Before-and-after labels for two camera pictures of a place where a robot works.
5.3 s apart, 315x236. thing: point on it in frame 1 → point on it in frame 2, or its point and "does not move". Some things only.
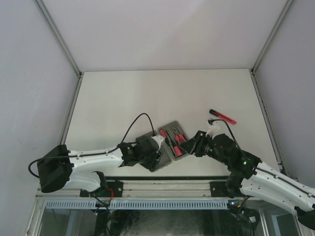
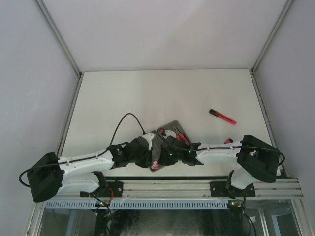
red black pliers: x=179 y=137 does not move
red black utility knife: x=222 y=116 does not move
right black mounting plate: x=218 y=189 does not move
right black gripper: x=197 y=141 → x=164 y=160
